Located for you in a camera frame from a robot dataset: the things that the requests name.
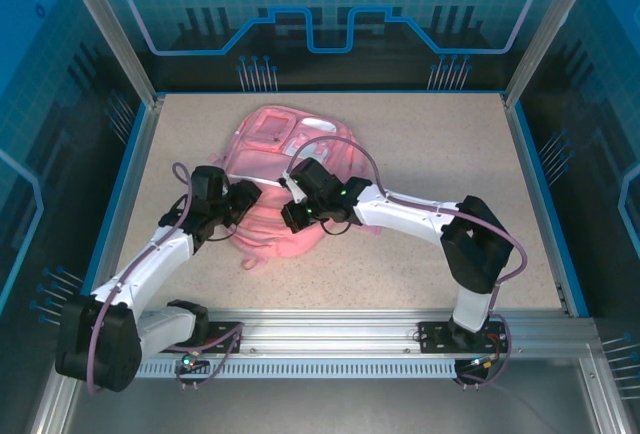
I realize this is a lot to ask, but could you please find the pink backpack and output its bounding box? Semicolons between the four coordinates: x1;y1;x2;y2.
207;104;382;271

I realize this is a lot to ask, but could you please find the blue table edge strip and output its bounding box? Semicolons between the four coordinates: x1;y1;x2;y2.
79;102;160;308
507;102;592;319

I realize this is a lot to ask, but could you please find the small LED adapter board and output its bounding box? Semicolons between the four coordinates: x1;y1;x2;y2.
180;347;209;373
467;353;502;371

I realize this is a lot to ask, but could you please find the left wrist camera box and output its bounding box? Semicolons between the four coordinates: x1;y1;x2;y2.
191;164;232;204

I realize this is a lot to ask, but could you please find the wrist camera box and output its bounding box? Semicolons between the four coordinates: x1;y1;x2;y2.
191;164;232;204
278;157;342;206

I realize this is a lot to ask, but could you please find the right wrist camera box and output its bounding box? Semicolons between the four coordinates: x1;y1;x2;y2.
278;157;342;206

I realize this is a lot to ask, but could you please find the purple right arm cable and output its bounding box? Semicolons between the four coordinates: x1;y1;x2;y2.
287;136;530;391

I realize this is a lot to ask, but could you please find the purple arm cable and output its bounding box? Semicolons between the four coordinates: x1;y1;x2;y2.
84;161;247;396
287;136;530;391

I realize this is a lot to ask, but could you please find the aluminium mounting rail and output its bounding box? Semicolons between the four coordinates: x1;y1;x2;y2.
124;308;600;356

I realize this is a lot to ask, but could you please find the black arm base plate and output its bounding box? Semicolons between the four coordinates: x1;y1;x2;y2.
164;319;245;354
417;320;511;354

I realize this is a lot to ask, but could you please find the slotted grey cable duct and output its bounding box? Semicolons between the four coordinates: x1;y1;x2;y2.
134;358;460;380

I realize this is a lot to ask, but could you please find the aluminium frame post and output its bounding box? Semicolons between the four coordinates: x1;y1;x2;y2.
502;0;604;109
55;0;167;109

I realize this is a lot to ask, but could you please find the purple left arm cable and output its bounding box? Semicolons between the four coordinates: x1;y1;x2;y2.
84;161;247;396

